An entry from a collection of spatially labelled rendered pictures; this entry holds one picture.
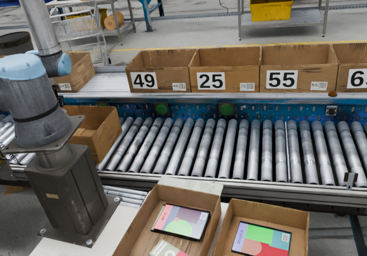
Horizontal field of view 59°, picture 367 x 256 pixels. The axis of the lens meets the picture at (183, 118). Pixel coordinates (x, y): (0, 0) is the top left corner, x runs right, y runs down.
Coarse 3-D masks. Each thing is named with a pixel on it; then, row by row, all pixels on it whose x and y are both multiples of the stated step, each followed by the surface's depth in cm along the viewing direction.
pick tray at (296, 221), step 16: (240, 208) 123; (256, 208) 121; (272, 208) 118; (288, 208) 115; (224, 224) 115; (272, 224) 121; (288, 224) 119; (304, 224) 117; (224, 240) 117; (304, 240) 114
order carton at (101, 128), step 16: (80, 112) 190; (96, 112) 187; (112, 112) 177; (80, 128) 196; (96, 128) 194; (112, 128) 177; (80, 144) 163; (96, 144) 162; (112, 144) 178; (96, 160) 166
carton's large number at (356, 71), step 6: (354, 72) 163; (360, 72) 163; (366, 72) 162; (348, 78) 166; (354, 78) 165; (360, 78) 164; (366, 78) 164; (348, 84) 167; (354, 84) 167; (360, 84) 166; (366, 84) 165
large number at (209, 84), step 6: (222, 72) 180; (198, 78) 185; (204, 78) 184; (210, 78) 183; (216, 78) 182; (222, 78) 182; (198, 84) 187; (204, 84) 186; (210, 84) 185; (216, 84) 184; (222, 84) 184
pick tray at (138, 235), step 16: (160, 192) 136; (176, 192) 132; (192, 192) 129; (144, 208) 126; (160, 208) 135; (208, 208) 131; (144, 224) 128; (208, 224) 125; (128, 240) 117; (144, 240) 122; (160, 240) 121; (176, 240) 120; (208, 240) 113
